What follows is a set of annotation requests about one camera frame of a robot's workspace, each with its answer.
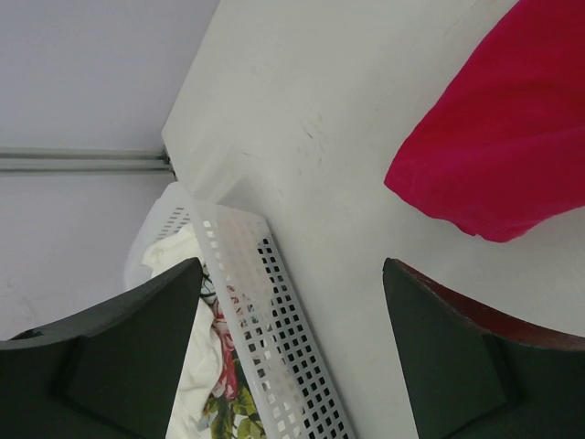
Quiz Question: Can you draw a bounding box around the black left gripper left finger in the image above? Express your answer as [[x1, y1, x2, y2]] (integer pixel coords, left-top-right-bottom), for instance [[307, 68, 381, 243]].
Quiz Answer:
[[1, 258, 203, 438]]

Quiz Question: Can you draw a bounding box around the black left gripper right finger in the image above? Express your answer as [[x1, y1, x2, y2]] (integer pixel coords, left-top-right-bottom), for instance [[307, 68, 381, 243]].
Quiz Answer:
[[383, 258, 584, 438]]

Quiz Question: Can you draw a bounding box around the magenta t-shirt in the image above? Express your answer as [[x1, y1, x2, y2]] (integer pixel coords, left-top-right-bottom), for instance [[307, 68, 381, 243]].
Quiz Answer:
[[385, 0, 584, 242]]

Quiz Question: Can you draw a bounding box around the white floral print t-shirt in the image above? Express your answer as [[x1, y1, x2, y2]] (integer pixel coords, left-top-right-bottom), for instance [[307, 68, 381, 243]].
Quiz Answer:
[[140, 223, 269, 439]]

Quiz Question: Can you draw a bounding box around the white plastic laundry basket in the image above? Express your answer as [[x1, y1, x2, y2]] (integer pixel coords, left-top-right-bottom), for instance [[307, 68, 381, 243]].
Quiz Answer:
[[124, 183, 355, 438]]

